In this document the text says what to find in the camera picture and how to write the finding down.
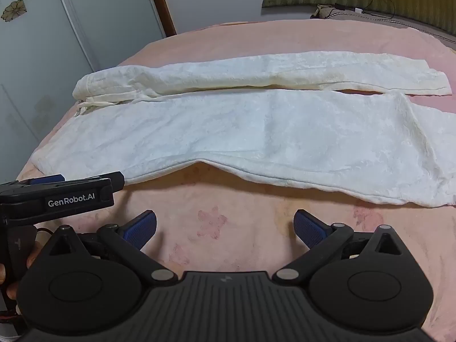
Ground pink floral blanket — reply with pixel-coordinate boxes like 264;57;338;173
16;19;456;342

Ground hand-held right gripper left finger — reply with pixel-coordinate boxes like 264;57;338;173
48;209;179;287

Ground white pants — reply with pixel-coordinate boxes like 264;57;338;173
31;53;456;209

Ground person's left hand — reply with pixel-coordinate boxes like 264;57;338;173
0;236;41;302

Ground brown wooden door frame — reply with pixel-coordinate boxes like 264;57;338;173
144;0;178;38

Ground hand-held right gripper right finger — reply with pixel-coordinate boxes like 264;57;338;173
271;209;407;287

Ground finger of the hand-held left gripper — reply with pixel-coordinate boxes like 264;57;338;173
14;174;66;186
63;171;125;202

